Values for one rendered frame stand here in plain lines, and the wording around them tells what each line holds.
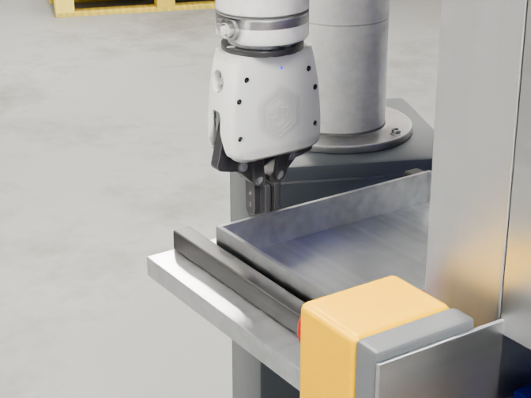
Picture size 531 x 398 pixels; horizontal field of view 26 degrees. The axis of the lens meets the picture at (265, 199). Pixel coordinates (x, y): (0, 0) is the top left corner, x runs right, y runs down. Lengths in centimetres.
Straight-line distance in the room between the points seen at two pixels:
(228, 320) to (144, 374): 165
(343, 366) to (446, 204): 12
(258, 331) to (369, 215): 26
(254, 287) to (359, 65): 50
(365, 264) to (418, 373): 43
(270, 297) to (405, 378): 34
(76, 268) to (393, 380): 254
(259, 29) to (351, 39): 41
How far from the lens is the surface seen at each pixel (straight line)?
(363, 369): 63
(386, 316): 65
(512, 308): 67
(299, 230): 111
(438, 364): 65
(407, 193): 119
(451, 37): 66
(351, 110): 142
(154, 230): 334
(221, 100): 103
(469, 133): 66
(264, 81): 103
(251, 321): 97
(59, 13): 596
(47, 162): 392
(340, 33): 140
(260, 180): 107
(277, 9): 100
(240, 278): 100
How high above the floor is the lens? 134
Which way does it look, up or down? 22 degrees down
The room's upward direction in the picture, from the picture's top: straight up
